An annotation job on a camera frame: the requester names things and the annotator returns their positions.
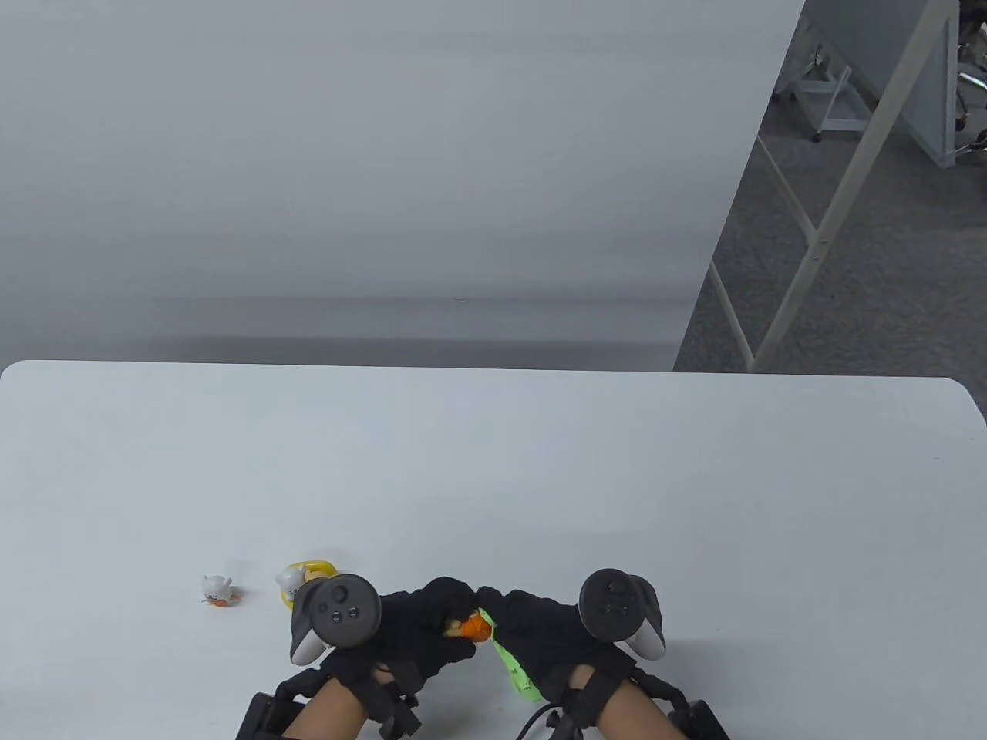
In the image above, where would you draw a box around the person's right hand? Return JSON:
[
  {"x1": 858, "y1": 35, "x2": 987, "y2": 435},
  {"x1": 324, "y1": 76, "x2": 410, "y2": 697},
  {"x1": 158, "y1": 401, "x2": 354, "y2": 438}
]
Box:
[{"x1": 477, "y1": 587, "x2": 638, "y2": 699}]

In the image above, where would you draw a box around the person's left hand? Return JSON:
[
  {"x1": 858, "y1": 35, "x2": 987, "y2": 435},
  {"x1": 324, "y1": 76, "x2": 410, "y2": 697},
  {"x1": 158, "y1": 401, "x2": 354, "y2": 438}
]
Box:
[{"x1": 320, "y1": 577, "x2": 479, "y2": 688}]

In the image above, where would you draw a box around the green cleaning cloth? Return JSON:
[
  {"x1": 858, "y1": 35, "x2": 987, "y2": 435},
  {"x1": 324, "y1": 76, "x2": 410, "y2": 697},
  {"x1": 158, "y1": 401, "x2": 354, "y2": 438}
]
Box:
[{"x1": 474, "y1": 609, "x2": 545, "y2": 702}]

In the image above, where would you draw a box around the orange-shelled tan dog ornament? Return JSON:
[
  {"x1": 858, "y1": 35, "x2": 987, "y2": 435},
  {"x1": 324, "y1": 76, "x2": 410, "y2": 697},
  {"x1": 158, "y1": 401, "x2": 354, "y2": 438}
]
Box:
[{"x1": 446, "y1": 609, "x2": 493, "y2": 642}]

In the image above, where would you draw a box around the yellow boat animals ornament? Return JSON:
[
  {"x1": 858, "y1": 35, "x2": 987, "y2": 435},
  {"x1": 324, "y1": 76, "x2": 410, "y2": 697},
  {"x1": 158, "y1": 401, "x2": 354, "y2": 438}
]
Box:
[{"x1": 275, "y1": 561, "x2": 339, "y2": 610}]

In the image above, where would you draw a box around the small white cat ornament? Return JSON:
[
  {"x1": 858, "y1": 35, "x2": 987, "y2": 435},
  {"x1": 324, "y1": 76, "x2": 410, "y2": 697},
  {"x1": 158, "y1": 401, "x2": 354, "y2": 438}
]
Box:
[{"x1": 202, "y1": 573, "x2": 242, "y2": 610}]

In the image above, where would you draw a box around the person's left forearm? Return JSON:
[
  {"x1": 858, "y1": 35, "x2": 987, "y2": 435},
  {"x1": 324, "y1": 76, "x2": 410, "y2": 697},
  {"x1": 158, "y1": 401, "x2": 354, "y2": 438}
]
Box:
[{"x1": 289, "y1": 682, "x2": 372, "y2": 740}]

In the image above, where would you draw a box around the person's right forearm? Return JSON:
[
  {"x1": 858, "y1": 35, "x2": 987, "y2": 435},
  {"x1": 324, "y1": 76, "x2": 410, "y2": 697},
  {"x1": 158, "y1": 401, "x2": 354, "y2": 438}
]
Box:
[{"x1": 598, "y1": 682, "x2": 687, "y2": 740}]

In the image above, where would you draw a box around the left grey black controller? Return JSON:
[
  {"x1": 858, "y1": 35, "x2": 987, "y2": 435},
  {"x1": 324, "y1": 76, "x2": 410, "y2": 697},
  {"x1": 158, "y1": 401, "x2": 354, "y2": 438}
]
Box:
[{"x1": 289, "y1": 574, "x2": 382, "y2": 665}]

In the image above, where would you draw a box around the grey black controller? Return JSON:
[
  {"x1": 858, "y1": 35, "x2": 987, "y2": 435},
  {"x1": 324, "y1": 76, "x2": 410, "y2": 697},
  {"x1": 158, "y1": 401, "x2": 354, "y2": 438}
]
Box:
[
  {"x1": 578, "y1": 569, "x2": 668, "y2": 660},
  {"x1": 289, "y1": 574, "x2": 382, "y2": 665}
]

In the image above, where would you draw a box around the right grey black controller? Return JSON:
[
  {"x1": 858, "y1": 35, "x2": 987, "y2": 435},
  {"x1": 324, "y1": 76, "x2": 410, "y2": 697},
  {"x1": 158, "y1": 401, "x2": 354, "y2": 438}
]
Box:
[{"x1": 578, "y1": 569, "x2": 668, "y2": 660}]

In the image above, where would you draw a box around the white backdrop panel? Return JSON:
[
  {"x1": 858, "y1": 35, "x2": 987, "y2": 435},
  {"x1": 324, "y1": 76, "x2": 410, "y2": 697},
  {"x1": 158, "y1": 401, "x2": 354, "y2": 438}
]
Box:
[{"x1": 0, "y1": 0, "x2": 807, "y2": 372}]

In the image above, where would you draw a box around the grey partition panel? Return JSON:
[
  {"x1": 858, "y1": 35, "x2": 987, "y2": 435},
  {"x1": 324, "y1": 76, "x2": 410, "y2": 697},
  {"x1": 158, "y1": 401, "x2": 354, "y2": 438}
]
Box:
[{"x1": 806, "y1": 0, "x2": 961, "y2": 167}]

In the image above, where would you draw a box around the office chair base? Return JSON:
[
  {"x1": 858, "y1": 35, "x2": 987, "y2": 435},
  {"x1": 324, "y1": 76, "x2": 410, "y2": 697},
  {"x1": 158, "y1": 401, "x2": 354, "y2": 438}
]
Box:
[{"x1": 955, "y1": 0, "x2": 987, "y2": 159}]

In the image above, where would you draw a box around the black left wrist mount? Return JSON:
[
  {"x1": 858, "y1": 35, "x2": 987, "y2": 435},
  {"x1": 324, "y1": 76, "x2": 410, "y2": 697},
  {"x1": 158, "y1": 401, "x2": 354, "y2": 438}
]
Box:
[{"x1": 235, "y1": 659, "x2": 425, "y2": 740}]

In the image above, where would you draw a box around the black cable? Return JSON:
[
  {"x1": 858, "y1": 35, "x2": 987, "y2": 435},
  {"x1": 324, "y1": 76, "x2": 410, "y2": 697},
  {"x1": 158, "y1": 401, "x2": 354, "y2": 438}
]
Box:
[{"x1": 524, "y1": 700, "x2": 565, "y2": 740}]

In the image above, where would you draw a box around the white metal support frame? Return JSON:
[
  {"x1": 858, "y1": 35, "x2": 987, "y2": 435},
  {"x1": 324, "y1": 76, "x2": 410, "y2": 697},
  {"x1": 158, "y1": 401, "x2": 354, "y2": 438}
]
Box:
[{"x1": 706, "y1": 0, "x2": 961, "y2": 373}]

